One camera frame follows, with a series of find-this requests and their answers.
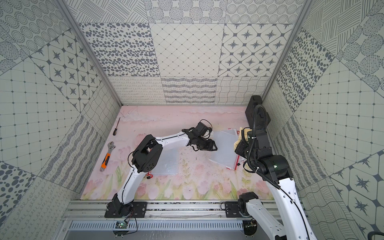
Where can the aluminium mounting rail frame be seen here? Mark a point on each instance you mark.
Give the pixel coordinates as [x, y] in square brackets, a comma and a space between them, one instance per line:
[160, 215]

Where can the black red screwdriver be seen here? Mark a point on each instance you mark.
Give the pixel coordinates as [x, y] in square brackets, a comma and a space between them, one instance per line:
[116, 127]

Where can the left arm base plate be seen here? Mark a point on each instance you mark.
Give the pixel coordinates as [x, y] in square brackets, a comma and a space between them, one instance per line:
[116, 209]

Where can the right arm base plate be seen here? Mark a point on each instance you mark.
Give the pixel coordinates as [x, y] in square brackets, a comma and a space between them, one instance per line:
[238, 209]

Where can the black plastic case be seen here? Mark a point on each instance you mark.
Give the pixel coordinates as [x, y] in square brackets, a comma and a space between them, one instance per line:
[257, 116]

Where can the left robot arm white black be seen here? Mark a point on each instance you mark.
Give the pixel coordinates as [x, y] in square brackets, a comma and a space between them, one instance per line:
[146, 157]

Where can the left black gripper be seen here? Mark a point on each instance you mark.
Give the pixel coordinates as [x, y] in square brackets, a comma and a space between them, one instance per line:
[202, 142]

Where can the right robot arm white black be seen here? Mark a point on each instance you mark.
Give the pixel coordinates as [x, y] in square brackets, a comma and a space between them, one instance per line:
[276, 172]

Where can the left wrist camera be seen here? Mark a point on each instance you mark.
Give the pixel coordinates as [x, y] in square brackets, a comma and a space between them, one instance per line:
[202, 130]

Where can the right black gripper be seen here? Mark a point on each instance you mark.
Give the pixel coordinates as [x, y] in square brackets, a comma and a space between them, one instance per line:
[240, 150]

